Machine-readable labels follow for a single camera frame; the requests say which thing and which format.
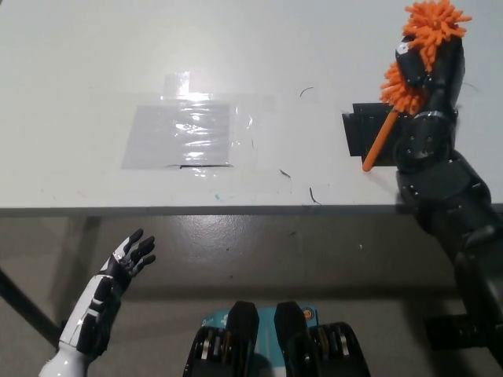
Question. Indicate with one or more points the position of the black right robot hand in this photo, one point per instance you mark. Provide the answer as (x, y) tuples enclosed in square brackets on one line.
[(444, 78)]

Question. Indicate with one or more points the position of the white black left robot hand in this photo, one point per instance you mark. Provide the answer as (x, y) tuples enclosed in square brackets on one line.
[(106, 290)]

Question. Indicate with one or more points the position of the orange microfibre telescopic duster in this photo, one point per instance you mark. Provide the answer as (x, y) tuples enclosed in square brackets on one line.
[(432, 23)]

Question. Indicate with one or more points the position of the black diagonal table leg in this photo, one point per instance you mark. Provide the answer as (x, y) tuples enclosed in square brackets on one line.
[(27, 306)]

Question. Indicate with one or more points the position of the clear plastic sheet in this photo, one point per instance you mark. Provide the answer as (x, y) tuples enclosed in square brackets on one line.
[(157, 137)]

